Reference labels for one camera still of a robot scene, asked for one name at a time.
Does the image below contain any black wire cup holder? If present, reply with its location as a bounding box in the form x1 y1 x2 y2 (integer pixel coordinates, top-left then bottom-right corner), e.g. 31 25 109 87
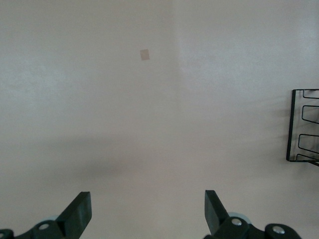
286 89 319 167

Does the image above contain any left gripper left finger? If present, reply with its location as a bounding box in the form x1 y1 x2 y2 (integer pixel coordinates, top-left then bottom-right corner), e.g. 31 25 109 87
0 191 93 239

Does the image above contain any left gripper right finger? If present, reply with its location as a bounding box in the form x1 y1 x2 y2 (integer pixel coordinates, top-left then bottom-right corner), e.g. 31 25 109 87
204 190 302 239

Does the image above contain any brown tape square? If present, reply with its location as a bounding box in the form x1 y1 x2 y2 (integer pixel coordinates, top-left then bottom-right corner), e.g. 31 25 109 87
139 49 152 61

